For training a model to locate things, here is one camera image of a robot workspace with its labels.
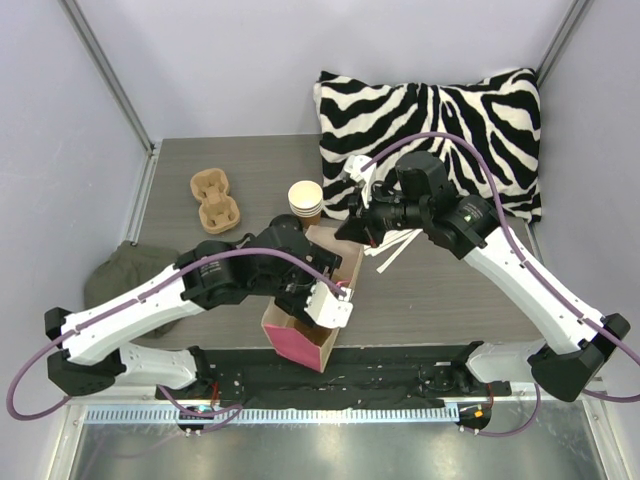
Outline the olive green cloth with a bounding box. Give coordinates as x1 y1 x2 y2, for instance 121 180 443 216
83 241 180 309

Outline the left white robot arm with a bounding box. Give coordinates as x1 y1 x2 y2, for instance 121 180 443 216
45 214 353 399

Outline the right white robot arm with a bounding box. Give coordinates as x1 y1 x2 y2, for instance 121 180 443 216
335 151 630 402

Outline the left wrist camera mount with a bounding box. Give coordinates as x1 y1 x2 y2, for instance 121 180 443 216
304 282 353 329

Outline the pink paper gift bag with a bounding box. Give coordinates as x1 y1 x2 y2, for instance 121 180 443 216
261 225 364 372

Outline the stack of paper cups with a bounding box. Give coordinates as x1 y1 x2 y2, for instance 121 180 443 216
287 180 323 227

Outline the zebra print pillow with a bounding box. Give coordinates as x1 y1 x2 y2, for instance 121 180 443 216
313 68 542 223

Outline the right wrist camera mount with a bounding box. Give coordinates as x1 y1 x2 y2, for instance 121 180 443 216
343 155 376 207

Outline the white slotted cable duct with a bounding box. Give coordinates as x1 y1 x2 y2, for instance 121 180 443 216
84 403 459 425

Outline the brown pulp cup carrier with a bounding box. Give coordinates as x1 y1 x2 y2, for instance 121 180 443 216
190 168 241 235

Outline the white wrapped straw long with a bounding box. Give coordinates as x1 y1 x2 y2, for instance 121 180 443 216
376 230 422 274

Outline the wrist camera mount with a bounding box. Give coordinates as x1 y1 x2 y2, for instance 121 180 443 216
304 282 353 329
343 155 376 207

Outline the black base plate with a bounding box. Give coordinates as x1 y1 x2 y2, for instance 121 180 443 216
171 343 512 410

